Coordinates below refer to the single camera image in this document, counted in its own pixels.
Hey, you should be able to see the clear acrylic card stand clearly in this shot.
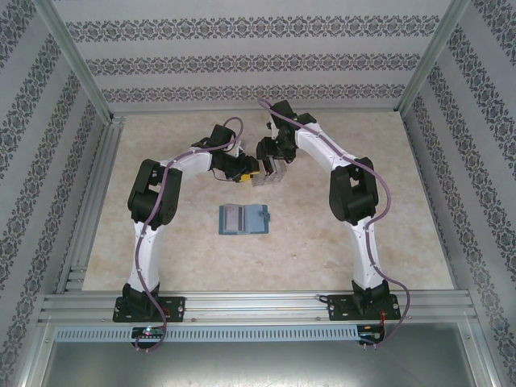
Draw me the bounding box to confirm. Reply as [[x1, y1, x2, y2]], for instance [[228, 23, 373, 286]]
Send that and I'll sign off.
[[252, 157, 289, 189]]

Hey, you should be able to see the teal leather card holder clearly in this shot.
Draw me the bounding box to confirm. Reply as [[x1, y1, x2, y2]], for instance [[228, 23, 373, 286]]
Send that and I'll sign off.
[[217, 202, 273, 237]]

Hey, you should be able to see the light card with black stripe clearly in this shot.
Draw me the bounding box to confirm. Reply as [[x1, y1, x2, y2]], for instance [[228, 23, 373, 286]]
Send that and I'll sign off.
[[223, 205, 248, 233]]

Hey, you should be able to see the left circuit board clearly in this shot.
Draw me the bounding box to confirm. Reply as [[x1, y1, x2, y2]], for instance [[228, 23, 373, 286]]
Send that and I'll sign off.
[[131, 326, 165, 339]]

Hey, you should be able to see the circuit board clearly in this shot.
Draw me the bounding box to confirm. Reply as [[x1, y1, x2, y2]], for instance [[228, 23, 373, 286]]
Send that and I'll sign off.
[[131, 326, 165, 339], [359, 324, 385, 343]]

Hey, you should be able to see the grey metal sheet panel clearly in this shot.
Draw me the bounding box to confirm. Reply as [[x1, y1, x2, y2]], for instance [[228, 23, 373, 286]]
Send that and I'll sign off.
[[38, 341, 487, 387]]

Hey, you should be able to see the right circuit board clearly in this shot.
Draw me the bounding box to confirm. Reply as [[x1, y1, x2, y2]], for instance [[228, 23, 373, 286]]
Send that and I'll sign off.
[[359, 324, 385, 343]]

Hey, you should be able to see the aluminium frame crossbar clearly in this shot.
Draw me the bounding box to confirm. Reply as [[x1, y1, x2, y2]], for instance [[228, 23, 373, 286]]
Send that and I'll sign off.
[[107, 105, 401, 119]]

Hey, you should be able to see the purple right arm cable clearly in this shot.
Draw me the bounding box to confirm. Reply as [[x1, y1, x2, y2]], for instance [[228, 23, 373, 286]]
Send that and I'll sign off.
[[256, 98, 414, 351]]

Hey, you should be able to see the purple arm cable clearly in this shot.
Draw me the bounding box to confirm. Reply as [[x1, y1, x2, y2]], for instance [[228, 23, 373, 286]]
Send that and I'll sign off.
[[135, 116, 247, 352], [256, 98, 414, 351]]

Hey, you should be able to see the aluminium side rail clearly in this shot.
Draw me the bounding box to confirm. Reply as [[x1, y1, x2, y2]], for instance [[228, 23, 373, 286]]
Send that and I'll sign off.
[[55, 115, 127, 294]]

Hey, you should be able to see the aluminium mounting rail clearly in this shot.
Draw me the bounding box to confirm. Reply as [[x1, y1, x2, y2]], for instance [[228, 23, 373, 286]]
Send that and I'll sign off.
[[38, 290, 473, 324]]

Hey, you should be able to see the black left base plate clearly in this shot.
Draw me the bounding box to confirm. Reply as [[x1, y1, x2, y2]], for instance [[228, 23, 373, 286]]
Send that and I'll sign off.
[[111, 295, 188, 324]]

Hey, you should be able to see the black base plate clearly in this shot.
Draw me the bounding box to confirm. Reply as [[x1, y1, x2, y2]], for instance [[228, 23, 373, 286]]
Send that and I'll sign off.
[[111, 295, 188, 324], [326, 293, 403, 323]]

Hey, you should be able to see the slotted grey cable duct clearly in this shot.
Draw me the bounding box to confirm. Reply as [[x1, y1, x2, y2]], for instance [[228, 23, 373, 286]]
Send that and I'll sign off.
[[54, 324, 360, 343]]

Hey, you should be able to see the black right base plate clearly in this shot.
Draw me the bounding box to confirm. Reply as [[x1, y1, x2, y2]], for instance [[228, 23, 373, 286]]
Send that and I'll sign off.
[[326, 293, 403, 323]]

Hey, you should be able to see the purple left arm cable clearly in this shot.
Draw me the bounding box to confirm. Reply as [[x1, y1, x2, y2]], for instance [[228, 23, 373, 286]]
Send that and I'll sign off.
[[135, 116, 247, 352]]

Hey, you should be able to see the aluminium frame post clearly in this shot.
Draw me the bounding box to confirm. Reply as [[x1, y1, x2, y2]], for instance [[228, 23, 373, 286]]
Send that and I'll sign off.
[[15, 318, 56, 387], [31, 0, 117, 125], [467, 318, 507, 387], [393, 0, 473, 114]]

